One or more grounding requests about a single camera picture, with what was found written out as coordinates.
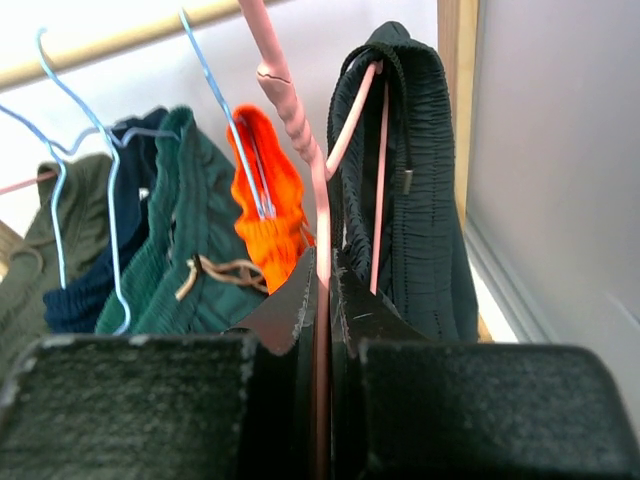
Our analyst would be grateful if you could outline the wooden clothes rack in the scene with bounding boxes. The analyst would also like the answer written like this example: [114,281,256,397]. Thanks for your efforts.
[1,0,518,343]

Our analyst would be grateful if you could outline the teal green shorts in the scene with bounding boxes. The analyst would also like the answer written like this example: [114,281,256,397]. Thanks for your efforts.
[121,106,266,334]

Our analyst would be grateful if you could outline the blue hanger with orange shorts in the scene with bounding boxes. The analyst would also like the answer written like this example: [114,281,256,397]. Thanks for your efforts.
[179,7,276,219]

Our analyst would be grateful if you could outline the blue hanger with navy shorts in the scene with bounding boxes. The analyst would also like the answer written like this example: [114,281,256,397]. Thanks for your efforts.
[0,104,69,290]

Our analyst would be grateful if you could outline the pink hanger with olive shorts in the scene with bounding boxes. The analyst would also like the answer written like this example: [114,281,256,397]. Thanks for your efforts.
[0,171,57,195]

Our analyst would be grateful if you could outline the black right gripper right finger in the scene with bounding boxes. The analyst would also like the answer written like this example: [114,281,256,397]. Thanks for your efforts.
[331,252,639,479]

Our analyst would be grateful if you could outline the blue hanger with teal shorts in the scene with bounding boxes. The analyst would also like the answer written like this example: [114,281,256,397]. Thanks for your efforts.
[35,27,181,335]

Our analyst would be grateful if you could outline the olive green shorts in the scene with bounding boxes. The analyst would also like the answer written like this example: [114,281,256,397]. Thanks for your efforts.
[1,153,112,376]

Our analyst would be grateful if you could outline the navy blue shorts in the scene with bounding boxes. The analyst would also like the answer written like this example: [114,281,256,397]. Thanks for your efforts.
[43,135,157,333]

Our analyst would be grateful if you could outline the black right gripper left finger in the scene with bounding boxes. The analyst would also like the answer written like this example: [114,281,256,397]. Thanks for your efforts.
[1,250,317,479]

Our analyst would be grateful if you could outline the orange shorts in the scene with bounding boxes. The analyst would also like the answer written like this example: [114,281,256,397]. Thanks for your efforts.
[227,104,315,294]

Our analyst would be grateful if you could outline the pink hanger with black shorts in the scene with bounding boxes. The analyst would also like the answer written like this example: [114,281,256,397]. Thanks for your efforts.
[240,1,383,479]

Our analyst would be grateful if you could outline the black shorts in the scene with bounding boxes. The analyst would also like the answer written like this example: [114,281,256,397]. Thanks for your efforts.
[327,21,478,342]

